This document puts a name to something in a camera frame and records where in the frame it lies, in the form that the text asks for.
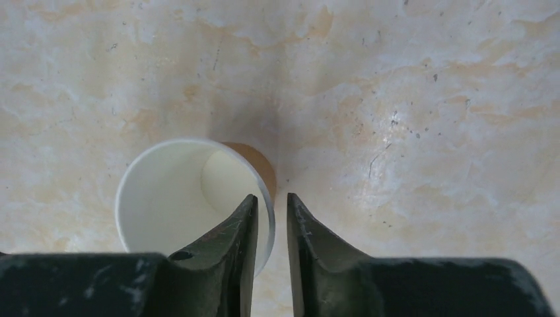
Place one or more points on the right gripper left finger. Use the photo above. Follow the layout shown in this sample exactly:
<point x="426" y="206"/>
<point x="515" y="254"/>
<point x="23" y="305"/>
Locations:
<point x="212" y="276"/>

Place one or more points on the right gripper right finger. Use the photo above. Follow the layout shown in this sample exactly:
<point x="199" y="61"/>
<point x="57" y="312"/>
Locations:
<point x="330" y="277"/>

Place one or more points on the brown paper coffee cup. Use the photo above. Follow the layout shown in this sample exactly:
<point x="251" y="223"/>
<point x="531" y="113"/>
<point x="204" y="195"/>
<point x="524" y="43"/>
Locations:
<point x="178" y="190"/>

